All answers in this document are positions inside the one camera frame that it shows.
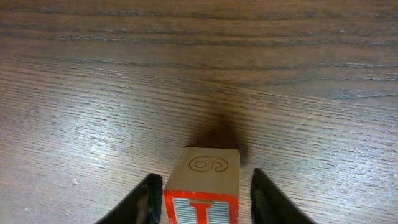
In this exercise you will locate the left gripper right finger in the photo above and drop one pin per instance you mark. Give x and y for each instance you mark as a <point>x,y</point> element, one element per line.
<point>269,205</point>

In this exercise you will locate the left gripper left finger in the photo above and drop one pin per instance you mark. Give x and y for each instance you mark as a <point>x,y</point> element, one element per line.
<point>142,205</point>

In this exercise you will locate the red I block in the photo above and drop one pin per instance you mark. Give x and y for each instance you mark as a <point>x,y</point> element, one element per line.
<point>204,187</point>

